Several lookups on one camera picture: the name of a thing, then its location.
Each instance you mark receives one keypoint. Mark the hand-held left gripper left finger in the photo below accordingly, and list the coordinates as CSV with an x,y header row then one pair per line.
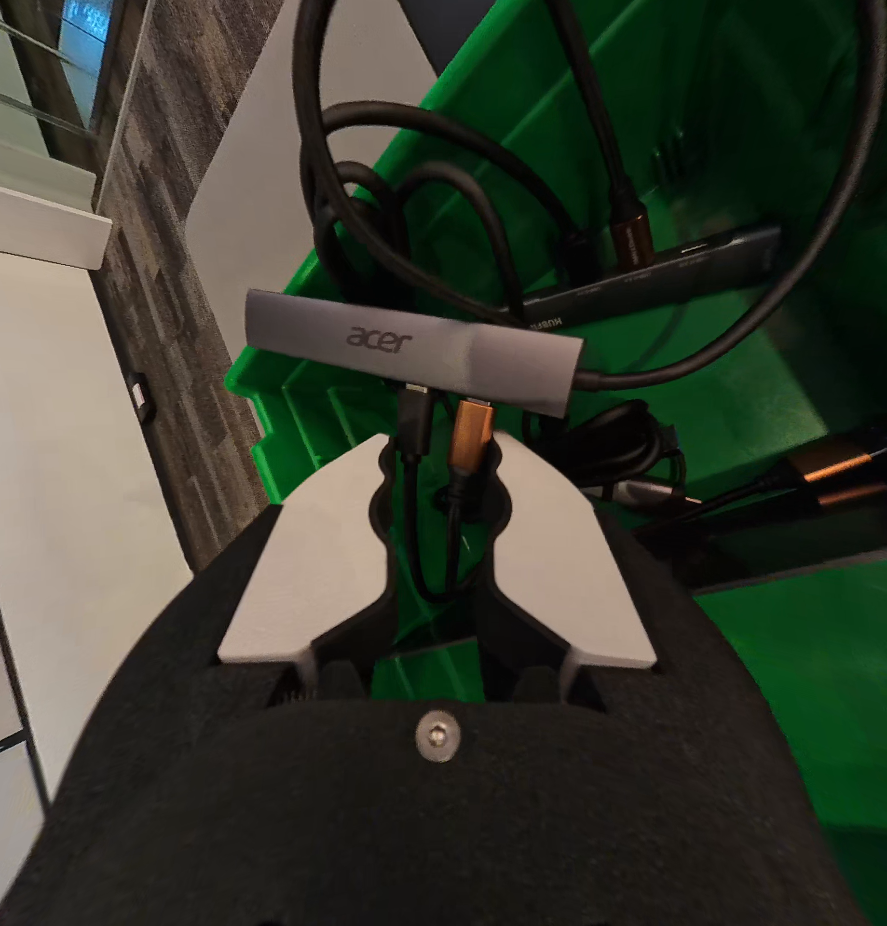
x,y
320,579

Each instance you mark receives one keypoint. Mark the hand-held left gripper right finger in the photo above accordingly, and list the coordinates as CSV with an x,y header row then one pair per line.
x,y
566,579

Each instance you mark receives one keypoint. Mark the green plastic bin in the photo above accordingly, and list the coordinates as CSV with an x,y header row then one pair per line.
x,y
812,687

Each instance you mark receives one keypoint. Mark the dark blue table mat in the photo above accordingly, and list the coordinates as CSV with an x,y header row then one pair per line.
x,y
443,25

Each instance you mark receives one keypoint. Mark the dark grey usb hub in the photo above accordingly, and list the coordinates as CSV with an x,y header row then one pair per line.
x,y
704,264

